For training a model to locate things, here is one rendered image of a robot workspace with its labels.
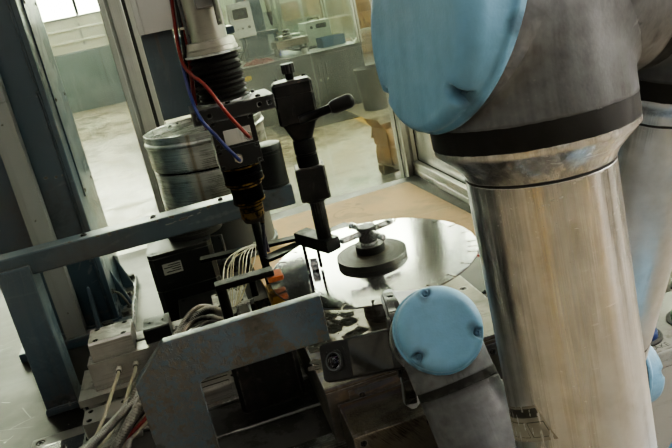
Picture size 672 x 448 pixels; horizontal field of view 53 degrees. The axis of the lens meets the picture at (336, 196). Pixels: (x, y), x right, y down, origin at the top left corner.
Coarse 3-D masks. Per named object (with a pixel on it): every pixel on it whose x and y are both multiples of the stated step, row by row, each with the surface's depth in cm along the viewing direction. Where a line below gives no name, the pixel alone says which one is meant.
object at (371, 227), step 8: (352, 224) 107; (360, 224) 105; (368, 224) 104; (376, 224) 105; (384, 224) 105; (360, 232) 103; (368, 232) 103; (376, 232) 101; (344, 240) 102; (352, 240) 103; (360, 240) 104; (368, 240) 103; (376, 240) 104
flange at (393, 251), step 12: (384, 240) 108; (396, 240) 108; (348, 252) 107; (360, 252) 104; (372, 252) 103; (384, 252) 103; (396, 252) 103; (348, 264) 102; (360, 264) 101; (372, 264) 100; (384, 264) 100
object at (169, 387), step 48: (192, 0) 88; (240, 96) 92; (240, 144) 93; (240, 192) 96; (192, 336) 82; (240, 336) 83; (288, 336) 85; (336, 336) 104; (144, 384) 82; (192, 384) 83; (240, 384) 98; (288, 384) 100; (336, 384) 92; (384, 384) 93; (144, 432) 107; (192, 432) 85; (240, 432) 102; (288, 432) 99; (336, 432) 93; (384, 432) 86
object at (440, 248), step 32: (416, 224) 115; (448, 224) 112; (288, 256) 113; (416, 256) 102; (448, 256) 100; (288, 288) 101; (320, 288) 98; (352, 288) 96; (384, 288) 94; (416, 288) 92
